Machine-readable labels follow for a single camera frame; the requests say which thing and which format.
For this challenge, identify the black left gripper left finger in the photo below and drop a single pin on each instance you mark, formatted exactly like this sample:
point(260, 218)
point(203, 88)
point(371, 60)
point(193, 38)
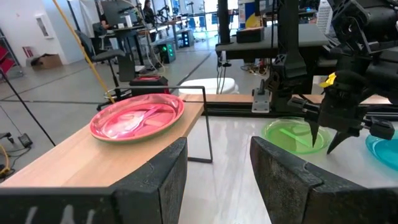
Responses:
point(149, 186)

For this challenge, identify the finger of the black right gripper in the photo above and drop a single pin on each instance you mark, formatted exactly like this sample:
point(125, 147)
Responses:
point(339, 141)
point(313, 132)

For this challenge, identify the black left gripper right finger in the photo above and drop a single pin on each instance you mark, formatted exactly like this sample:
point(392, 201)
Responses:
point(295, 193)

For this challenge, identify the blue translucent plate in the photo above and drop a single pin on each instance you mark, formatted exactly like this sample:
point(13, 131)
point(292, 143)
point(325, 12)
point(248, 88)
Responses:
point(384, 152)

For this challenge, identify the pink translucent plate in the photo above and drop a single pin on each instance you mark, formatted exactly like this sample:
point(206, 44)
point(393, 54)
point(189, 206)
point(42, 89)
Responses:
point(136, 119)

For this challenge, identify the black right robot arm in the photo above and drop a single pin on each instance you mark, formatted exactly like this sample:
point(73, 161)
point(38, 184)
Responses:
point(373, 25)

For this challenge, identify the wooden shelf board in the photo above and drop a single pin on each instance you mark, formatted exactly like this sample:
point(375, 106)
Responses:
point(77, 161)

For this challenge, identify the yellow tape tag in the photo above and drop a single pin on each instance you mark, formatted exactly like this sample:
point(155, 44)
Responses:
point(328, 81)

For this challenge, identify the grey metal clamp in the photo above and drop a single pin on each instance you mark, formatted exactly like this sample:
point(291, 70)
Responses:
point(260, 101)

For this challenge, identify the white perforated case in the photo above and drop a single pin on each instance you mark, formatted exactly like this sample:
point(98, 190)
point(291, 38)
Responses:
point(323, 15)

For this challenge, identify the grey-topped black table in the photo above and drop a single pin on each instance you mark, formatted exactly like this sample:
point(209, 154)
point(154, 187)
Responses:
point(267, 40)

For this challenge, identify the red and black toolbox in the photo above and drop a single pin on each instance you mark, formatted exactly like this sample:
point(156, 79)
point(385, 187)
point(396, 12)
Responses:
point(149, 84)

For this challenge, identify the white round stool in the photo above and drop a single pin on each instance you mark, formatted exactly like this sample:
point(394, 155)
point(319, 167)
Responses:
point(208, 85)

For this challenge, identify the yellow and blue box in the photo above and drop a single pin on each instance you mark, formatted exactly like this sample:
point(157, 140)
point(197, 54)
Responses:
point(250, 15)

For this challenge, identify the black power adapter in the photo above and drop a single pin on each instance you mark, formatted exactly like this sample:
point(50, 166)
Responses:
point(25, 140)

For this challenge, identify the computer tower with green lights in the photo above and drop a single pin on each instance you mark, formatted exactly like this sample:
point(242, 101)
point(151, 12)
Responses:
point(166, 52)

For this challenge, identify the black office chair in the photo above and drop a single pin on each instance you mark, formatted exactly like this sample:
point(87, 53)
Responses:
point(105, 55)

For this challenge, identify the black vertical pole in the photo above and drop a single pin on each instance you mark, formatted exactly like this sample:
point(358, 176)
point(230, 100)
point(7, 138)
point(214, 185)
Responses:
point(223, 18)

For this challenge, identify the black office desk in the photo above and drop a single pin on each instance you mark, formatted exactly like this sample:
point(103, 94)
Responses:
point(130, 31)

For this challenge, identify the brown cardboard box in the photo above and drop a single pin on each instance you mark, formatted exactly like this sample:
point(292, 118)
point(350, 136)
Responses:
point(46, 61)

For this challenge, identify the person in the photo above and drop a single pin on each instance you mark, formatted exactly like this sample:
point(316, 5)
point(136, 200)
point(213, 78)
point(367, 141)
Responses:
point(104, 21)
point(148, 14)

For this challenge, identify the black computer monitor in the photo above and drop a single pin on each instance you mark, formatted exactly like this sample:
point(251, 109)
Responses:
point(115, 12)

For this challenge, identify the red storage rack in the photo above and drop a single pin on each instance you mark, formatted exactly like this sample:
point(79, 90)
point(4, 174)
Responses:
point(6, 62)

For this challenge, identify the black table edge rail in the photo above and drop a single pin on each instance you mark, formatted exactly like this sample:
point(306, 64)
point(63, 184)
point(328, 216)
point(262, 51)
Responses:
point(230, 109)

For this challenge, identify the black frame post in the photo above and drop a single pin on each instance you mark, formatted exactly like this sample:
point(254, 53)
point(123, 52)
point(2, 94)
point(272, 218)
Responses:
point(287, 37)

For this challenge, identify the white wall frame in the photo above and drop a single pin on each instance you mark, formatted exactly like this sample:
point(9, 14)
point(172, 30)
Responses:
point(43, 26)

